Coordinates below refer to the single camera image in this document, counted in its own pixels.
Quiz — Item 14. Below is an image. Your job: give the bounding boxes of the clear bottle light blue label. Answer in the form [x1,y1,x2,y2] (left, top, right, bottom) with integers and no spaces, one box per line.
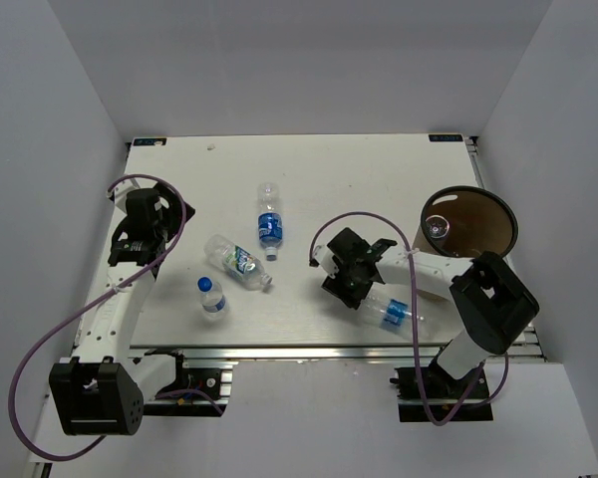
[357,292,434,342]

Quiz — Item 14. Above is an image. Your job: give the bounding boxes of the clear bottle dark blue label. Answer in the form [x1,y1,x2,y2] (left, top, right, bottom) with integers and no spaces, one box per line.
[257,182,283,261]

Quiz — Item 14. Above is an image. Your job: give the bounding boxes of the clear bottle white cap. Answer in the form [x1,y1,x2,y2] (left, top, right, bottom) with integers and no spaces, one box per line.
[425,214,450,241]

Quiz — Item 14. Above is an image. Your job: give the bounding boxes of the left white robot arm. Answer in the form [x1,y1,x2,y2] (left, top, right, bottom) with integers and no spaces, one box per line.
[49,182,194,435]

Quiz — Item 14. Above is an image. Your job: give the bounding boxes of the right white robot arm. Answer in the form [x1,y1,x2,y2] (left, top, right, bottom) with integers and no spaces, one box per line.
[310,228,539,397]

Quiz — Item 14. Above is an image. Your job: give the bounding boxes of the brown cylindrical bin black rim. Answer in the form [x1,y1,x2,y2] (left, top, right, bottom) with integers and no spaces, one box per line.
[411,184,520,303]

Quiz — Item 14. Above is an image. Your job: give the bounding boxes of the clear bottle green white label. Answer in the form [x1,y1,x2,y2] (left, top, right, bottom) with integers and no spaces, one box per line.
[203,234,272,291]

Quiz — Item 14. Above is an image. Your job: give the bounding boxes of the left blue logo sticker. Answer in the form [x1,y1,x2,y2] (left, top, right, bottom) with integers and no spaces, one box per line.
[132,137,167,147]

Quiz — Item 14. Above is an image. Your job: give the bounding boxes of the blue logo sticker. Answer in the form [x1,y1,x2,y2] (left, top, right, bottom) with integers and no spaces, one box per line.
[428,133,463,142]
[132,137,167,147]

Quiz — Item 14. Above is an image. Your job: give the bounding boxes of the small bottle blue cap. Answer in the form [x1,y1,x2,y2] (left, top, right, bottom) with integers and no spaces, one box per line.
[197,276,227,322]

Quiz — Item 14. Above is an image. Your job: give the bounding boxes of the right blue logo sticker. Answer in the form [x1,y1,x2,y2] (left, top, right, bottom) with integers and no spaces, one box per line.
[428,133,463,142]

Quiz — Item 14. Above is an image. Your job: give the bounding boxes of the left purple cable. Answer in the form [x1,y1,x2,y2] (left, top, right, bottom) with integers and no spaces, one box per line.
[7,173,187,460]

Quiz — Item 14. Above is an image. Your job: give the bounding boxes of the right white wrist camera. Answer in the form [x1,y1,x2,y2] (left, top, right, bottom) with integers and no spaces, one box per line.
[313,245,339,279]

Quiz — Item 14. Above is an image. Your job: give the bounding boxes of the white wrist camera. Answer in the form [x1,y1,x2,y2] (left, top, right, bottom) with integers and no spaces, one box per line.
[313,245,339,279]
[107,178,139,209]

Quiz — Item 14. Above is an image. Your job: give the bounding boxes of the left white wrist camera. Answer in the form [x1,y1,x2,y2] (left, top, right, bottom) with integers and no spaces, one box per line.
[107,178,139,209]

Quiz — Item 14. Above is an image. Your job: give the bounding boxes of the aluminium front table rail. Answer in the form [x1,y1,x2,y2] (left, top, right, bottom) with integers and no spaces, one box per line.
[129,344,547,365]

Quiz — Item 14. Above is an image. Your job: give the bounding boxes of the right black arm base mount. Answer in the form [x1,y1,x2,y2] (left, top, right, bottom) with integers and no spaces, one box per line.
[390,359,493,423]

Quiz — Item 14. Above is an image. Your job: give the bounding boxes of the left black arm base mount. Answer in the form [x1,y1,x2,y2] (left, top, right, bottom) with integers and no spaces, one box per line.
[129,348,229,417]

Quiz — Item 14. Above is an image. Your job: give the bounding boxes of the aluminium right side rail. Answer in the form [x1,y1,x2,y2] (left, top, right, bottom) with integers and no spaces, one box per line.
[464,136,539,347]

